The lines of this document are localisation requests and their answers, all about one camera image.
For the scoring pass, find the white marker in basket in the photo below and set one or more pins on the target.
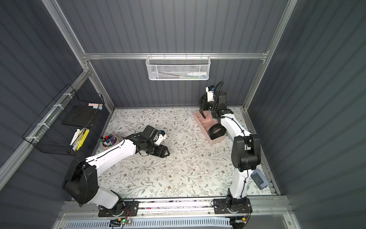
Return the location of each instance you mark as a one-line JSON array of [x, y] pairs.
[[76, 134]]

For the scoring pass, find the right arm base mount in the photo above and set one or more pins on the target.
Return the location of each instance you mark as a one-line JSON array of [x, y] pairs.
[[232, 206]]

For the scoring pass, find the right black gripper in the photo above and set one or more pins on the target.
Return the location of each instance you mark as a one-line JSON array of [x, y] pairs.
[[204, 106]]

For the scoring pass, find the pink compartment storage tray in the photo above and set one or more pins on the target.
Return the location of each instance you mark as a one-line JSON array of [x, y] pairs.
[[205, 124]]

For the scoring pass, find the long black leather belt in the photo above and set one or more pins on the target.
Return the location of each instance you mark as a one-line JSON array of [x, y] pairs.
[[216, 131]]

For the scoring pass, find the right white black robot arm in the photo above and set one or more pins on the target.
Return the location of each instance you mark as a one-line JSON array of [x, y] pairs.
[[218, 120]]

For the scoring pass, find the pastel sticky notes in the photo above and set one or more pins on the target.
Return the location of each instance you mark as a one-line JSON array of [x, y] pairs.
[[96, 106]]

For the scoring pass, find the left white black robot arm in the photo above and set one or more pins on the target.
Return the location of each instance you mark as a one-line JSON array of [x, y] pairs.
[[81, 180]]

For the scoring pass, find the pink pen cup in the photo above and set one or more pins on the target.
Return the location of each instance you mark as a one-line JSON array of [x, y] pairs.
[[109, 141]]

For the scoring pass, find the white wire mesh basket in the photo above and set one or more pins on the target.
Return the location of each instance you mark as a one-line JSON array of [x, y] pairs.
[[178, 67]]

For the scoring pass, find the black wire wall basket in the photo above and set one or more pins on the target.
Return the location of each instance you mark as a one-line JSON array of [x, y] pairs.
[[65, 127]]

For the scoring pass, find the black notebook in basket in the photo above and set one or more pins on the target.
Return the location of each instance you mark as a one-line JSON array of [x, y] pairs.
[[81, 116]]

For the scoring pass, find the grey blue stapler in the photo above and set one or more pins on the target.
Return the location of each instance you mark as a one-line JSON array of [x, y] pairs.
[[259, 179]]

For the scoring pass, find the short black leather belt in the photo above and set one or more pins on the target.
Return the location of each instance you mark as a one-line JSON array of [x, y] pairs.
[[203, 105]]

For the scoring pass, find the yellow highlighter pack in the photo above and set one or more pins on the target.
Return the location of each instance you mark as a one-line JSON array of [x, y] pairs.
[[80, 138]]

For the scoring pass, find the floral table mat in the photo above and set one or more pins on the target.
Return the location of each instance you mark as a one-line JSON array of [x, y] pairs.
[[194, 168]]

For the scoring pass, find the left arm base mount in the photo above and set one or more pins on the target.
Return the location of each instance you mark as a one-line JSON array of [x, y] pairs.
[[121, 209]]

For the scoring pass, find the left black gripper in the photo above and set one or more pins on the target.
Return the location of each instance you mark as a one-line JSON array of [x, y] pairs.
[[156, 148]]

